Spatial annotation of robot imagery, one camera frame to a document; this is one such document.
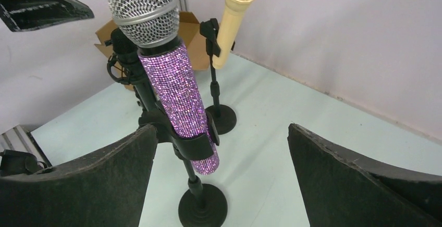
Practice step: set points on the black tripod shock mount stand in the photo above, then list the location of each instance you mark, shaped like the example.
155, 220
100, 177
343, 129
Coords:
124, 67

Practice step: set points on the black round-base clip stand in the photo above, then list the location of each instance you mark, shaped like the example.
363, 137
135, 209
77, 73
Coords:
202, 204

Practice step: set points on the beige microphone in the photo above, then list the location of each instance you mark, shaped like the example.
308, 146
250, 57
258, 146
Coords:
231, 20

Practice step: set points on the black round-base clamp stand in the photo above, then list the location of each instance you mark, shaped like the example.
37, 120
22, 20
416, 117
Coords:
224, 117

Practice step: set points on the purple glitter microphone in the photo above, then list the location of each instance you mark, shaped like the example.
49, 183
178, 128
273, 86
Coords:
152, 25

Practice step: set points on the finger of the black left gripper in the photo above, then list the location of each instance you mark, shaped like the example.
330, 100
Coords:
31, 15

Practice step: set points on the brown cardboard box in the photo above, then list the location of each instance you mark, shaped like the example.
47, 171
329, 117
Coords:
189, 31

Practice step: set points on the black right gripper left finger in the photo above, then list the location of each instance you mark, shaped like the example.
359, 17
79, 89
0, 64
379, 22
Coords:
106, 187

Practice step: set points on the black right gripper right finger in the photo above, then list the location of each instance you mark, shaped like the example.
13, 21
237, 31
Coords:
341, 187

